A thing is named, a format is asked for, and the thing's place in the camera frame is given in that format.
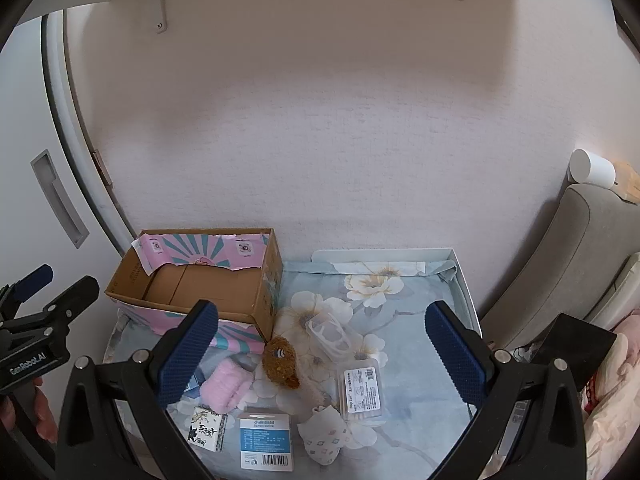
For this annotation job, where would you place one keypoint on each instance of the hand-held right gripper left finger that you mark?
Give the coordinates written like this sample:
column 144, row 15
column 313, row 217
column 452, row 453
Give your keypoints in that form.
column 187, row 355

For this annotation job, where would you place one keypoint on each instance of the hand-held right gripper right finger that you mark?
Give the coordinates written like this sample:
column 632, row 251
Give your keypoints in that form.
column 452, row 355

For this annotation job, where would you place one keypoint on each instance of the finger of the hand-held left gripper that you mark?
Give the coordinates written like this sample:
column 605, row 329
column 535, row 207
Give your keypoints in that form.
column 37, row 277
column 75, row 295

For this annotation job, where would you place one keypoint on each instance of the pink fuzzy sock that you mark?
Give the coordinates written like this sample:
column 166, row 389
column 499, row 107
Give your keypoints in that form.
column 225, row 387

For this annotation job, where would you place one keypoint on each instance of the pink striped cardboard box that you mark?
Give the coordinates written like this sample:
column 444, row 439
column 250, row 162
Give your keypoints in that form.
column 200, row 285

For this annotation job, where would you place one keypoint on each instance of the black white snack packet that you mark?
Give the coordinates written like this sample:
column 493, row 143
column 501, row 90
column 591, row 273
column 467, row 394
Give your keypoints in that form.
column 206, row 427

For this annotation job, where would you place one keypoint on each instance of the brown plush toy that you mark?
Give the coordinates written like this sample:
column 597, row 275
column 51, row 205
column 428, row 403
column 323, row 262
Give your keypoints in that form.
column 281, row 362

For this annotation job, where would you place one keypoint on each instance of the clear cotton swab box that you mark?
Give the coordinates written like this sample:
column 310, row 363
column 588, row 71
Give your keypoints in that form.
column 361, row 392

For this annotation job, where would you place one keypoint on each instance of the blue and white carton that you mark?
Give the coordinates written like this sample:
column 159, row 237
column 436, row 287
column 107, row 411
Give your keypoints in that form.
column 265, row 440

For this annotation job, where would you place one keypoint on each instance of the clear plastic mask bracket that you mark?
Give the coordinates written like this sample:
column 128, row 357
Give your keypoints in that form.
column 327, row 335

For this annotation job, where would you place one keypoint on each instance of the person's left hand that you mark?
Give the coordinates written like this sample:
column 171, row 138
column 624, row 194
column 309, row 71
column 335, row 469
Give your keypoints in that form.
column 42, row 412

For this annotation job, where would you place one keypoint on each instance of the white wardrobe door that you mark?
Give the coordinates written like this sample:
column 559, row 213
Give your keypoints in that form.
column 30, row 240

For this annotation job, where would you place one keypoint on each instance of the floral blue cloth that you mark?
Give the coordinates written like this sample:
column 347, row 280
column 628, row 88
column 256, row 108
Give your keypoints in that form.
column 400, row 335

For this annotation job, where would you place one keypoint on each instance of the brown door hinge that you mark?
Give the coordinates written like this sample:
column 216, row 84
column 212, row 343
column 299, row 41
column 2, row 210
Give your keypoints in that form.
column 102, row 166

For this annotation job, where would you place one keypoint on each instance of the pink cloth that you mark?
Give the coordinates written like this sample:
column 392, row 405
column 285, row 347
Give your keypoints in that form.
column 615, row 400

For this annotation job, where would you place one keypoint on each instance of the white cylinder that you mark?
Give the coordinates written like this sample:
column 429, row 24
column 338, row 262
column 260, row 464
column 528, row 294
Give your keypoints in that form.
column 592, row 167

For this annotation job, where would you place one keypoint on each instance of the white shelf bracket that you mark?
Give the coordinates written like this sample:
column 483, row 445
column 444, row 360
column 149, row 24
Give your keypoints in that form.
column 156, row 2

